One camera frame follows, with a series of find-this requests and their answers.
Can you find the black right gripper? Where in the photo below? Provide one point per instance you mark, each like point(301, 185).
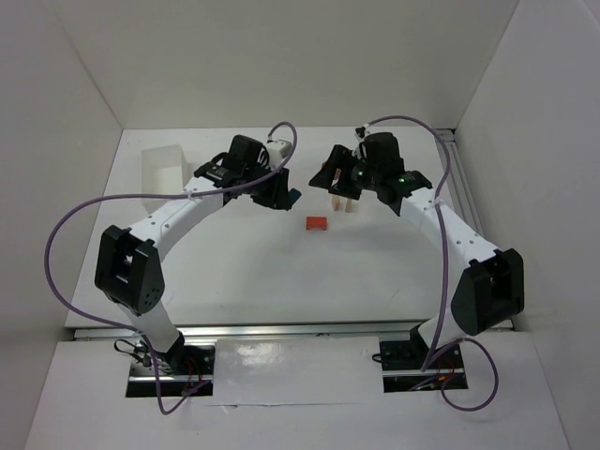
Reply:
point(341, 173)

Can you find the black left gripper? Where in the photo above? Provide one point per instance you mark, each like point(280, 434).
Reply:
point(274, 188)

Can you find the blue wood block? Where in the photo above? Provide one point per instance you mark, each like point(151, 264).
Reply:
point(294, 195)

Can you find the red arch wood block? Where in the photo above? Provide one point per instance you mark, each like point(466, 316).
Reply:
point(316, 223)

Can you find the white perforated plastic box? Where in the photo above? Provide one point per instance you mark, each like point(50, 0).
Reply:
point(164, 170)

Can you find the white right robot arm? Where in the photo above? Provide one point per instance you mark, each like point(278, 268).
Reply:
point(482, 284)

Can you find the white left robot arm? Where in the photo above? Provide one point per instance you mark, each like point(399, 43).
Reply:
point(129, 261)

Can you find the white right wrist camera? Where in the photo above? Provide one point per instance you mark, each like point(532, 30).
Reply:
point(360, 134)

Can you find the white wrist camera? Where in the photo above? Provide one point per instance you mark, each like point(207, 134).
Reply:
point(275, 152)
point(360, 134)

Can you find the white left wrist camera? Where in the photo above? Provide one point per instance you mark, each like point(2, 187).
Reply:
point(275, 152)

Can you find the aluminium rail right side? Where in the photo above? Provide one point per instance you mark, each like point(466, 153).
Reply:
point(458, 185)

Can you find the aluminium rail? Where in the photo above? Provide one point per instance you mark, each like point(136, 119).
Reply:
point(276, 330)
point(458, 185)

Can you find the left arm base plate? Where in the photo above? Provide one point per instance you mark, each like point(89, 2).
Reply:
point(174, 382)

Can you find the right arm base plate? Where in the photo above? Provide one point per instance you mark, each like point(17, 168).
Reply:
point(401, 365)

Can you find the aluminium rail front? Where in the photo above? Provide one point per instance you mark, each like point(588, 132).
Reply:
point(276, 330)

